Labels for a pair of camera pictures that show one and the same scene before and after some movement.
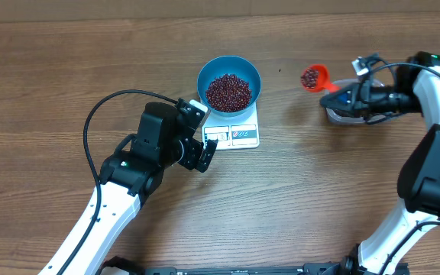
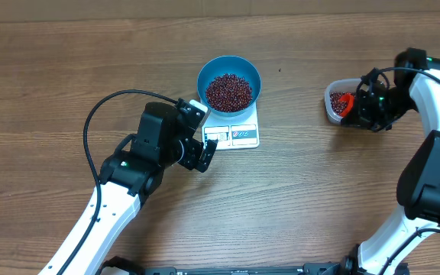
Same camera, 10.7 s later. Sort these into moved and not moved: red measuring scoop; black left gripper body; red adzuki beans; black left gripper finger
Moved: red measuring scoop
Not moved: red adzuki beans; black left gripper body; black left gripper finger
